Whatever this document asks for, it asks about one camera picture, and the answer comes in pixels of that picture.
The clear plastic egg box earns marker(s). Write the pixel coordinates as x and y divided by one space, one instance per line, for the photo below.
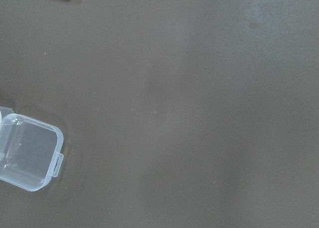
29 150

